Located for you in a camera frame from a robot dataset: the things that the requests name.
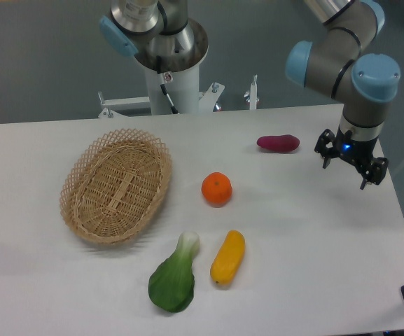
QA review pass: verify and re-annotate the orange tangerine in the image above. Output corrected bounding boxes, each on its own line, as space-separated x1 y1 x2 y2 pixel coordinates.
201 171 233 206

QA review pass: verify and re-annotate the yellow mango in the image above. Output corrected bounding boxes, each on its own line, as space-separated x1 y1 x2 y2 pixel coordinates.
210 230 246 287

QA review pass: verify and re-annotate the white metal bracket frame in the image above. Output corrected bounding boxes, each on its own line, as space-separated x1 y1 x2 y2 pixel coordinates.
97 74 260 118

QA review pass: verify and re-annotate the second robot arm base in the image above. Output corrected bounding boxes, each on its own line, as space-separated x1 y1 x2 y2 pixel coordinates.
99 0 209 74

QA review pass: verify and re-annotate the woven wicker basket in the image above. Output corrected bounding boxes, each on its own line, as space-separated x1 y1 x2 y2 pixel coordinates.
60 129 172 245

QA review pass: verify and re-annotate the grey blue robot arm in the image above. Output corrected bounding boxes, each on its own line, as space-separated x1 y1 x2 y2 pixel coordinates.
285 1 401 188

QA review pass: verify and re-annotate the green bok choy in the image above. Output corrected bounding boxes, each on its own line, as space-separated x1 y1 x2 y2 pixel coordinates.
148 232 200 313

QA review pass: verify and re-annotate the purple sweet potato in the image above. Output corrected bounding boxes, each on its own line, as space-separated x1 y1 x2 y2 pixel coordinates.
256 134 300 153

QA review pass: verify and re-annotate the black cable on pedestal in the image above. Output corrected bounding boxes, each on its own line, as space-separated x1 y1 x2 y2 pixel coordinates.
155 55 181 116

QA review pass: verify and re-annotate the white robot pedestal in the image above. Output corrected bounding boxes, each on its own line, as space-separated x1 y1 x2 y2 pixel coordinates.
144 65 199 116

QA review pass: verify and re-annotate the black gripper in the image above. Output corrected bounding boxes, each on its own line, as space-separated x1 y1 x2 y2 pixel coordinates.
314 115 389 190

